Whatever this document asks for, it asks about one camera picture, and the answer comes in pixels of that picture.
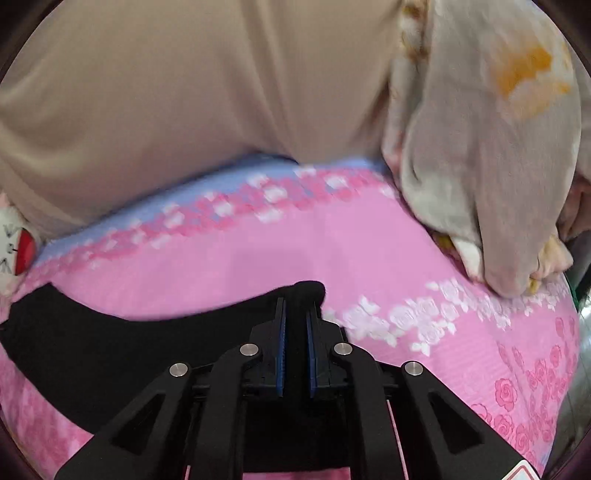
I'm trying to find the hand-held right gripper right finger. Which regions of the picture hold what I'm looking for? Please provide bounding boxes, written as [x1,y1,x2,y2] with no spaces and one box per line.
[305,305,541,480]

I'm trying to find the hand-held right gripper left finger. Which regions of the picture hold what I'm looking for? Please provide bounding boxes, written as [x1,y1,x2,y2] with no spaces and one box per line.
[54,298,289,480]

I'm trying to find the black pants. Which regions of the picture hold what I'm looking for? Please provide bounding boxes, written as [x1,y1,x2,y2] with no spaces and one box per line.
[0,280,391,474]

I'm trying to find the pink floral bed sheet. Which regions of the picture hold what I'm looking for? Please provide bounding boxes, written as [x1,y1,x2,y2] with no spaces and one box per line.
[0,154,580,480]

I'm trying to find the cream floral quilt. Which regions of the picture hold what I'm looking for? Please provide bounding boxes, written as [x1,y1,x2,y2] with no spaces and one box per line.
[382,0,583,298]

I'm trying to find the beige curtain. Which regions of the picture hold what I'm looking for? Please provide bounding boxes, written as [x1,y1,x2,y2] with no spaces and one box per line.
[0,0,409,241]

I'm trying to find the white cat face pillow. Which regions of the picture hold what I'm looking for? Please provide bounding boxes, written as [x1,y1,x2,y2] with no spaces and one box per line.
[0,194,38,280]

